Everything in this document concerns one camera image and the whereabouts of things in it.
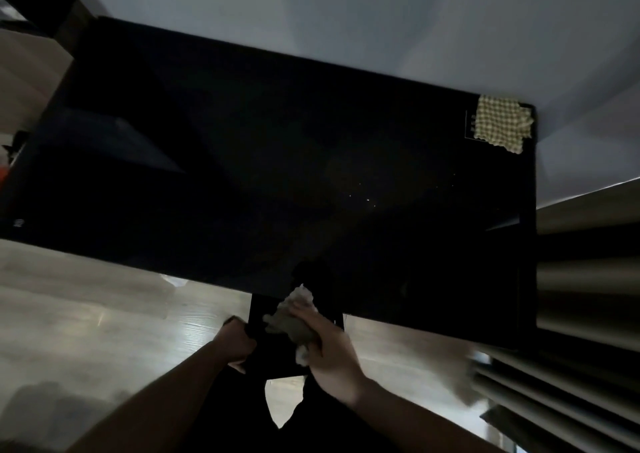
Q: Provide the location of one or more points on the person's right hand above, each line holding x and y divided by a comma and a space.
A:
337, 362

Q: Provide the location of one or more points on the person's left hand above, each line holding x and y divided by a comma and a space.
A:
234, 341

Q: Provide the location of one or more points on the person's left thumb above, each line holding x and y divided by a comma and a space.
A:
238, 366

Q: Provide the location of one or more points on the person's right fingers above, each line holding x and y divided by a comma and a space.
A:
307, 315

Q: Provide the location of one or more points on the grey white cleaning cloth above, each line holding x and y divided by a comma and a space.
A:
287, 323

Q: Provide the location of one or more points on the black television stand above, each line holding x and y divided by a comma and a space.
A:
280, 357

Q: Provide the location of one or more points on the person's left forearm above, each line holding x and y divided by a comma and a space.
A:
160, 402

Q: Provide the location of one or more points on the person's right forearm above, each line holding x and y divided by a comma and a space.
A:
415, 425

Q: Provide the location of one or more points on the person's black clothing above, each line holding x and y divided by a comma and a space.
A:
235, 417

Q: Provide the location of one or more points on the black flat screen television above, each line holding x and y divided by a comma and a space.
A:
260, 168

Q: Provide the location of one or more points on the yellow checked cloth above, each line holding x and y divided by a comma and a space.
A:
500, 123

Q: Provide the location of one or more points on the grey slatted window blind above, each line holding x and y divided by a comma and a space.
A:
585, 288

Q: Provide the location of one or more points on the dark wooden furniture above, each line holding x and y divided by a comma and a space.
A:
45, 3

